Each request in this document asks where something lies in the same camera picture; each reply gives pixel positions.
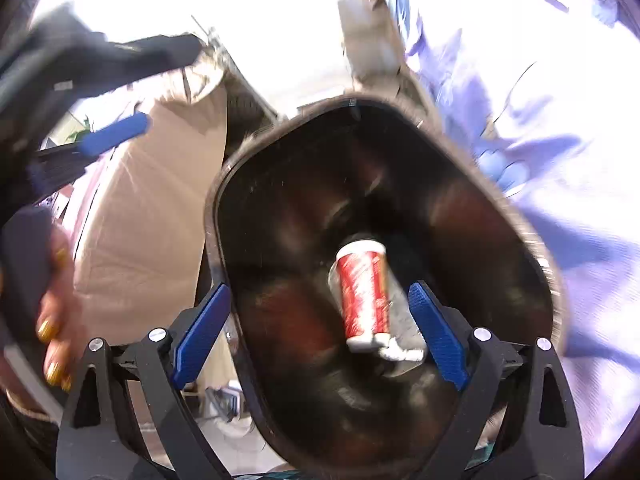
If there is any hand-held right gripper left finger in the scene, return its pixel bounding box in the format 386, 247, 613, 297
56, 282, 236, 480

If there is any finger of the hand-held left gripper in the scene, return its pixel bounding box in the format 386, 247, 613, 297
30, 112, 152, 187
105, 32, 202, 72

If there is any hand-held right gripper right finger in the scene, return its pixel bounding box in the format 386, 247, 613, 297
407, 281, 586, 480

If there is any red and white paper cup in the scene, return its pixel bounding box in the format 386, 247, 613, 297
327, 234, 393, 353

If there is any black trash bin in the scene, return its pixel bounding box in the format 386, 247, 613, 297
202, 94, 568, 480

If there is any person's left hand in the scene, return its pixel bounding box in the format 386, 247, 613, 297
35, 227, 90, 393

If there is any white crumpled paper scrap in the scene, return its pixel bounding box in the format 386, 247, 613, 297
379, 305, 429, 364

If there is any beige cushion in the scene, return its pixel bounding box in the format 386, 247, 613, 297
72, 55, 231, 356

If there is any purple floral bedsheet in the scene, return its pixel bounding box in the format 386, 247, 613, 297
382, 0, 640, 476

